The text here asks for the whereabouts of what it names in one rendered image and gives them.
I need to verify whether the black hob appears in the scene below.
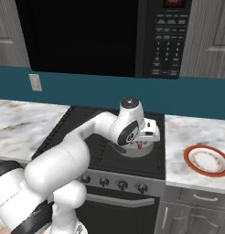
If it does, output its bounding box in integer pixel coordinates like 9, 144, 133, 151
31, 105, 166, 181

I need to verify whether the black microwave door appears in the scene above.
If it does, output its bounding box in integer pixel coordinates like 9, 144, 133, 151
15, 0, 148, 79

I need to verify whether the black oven door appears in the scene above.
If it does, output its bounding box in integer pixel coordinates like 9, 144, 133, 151
75, 185, 161, 234

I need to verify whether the black microwave oven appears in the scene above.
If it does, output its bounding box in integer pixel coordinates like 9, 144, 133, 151
15, 0, 193, 80

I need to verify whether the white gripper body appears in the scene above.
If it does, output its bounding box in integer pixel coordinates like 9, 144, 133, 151
136, 131, 161, 144

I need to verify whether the grey wall cupboard door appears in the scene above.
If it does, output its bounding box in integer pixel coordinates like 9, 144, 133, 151
0, 0, 31, 69
180, 0, 225, 80

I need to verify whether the grey base cupboard door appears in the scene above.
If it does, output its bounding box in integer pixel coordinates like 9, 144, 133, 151
159, 201, 225, 234

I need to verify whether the white wall socket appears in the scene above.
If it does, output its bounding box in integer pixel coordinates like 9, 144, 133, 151
28, 73, 43, 92

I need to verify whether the silver drawer handle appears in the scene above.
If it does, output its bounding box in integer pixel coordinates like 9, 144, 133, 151
192, 194, 220, 203

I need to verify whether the grey drawer front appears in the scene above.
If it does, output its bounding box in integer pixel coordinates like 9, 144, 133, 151
177, 186, 225, 210

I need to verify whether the white plate with red rim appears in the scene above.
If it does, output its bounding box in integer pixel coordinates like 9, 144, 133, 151
183, 144, 225, 178

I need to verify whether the black oven knob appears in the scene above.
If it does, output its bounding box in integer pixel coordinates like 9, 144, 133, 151
99, 176, 111, 188
117, 179, 129, 191
136, 182, 149, 195
80, 174, 91, 185

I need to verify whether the silver cupboard door handle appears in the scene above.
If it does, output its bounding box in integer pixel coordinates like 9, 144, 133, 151
161, 206, 169, 230

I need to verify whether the silver oven door handle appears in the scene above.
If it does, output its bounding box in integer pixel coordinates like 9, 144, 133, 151
84, 193, 155, 208

